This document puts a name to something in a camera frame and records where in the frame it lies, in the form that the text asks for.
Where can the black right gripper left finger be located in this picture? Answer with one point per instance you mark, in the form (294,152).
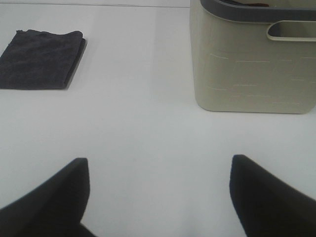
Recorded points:
(53,209)

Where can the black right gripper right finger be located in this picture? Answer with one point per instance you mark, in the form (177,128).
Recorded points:
(267,206)

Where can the dark grey towel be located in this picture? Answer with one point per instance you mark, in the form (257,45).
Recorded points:
(36,60)

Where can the beige plastic basket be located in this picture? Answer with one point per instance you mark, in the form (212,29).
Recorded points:
(254,55)

